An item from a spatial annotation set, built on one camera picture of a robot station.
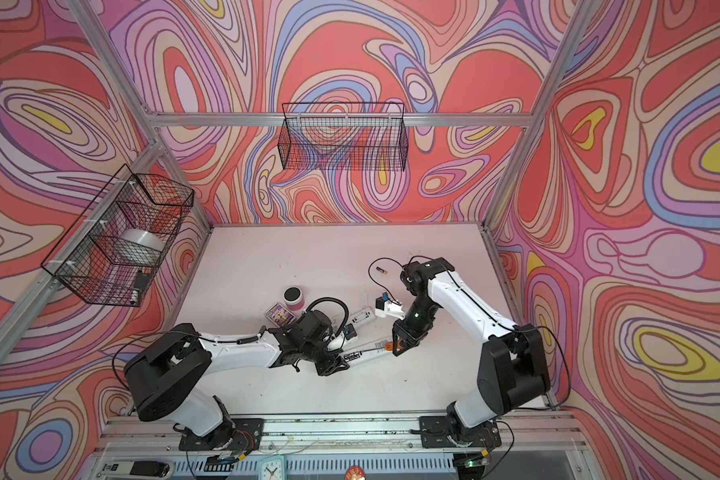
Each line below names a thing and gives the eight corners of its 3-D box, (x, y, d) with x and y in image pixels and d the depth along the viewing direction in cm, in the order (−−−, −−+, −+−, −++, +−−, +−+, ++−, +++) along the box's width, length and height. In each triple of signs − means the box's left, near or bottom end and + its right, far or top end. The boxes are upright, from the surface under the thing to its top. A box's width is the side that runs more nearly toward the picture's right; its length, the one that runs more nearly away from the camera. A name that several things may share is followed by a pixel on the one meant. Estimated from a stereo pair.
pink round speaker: (285, 310, 98) (281, 301, 93) (288, 295, 101) (284, 285, 97) (303, 310, 98) (300, 300, 93) (305, 295, 101) (302, 285, 97)
